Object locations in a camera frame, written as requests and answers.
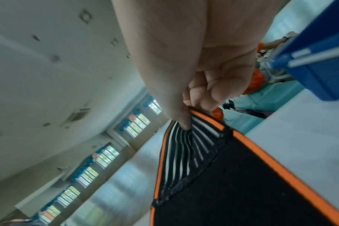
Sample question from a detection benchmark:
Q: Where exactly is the person's right hand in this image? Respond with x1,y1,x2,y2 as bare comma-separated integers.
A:
111,0,283,131

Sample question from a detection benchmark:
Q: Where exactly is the square ceiling light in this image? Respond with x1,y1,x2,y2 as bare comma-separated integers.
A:
78,8,92,24

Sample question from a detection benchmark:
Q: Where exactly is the ceiling air vent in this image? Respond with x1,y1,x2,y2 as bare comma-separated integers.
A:
62,107,91,128

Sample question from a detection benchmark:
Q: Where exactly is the blue plastic crate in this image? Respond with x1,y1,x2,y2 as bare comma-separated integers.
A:
270,0,339,102

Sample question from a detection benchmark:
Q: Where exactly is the black orange-trimmed striped garment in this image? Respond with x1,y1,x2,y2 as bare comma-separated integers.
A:
149,107,339,226

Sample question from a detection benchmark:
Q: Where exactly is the row of windows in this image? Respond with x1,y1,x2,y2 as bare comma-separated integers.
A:
32,96,163,226

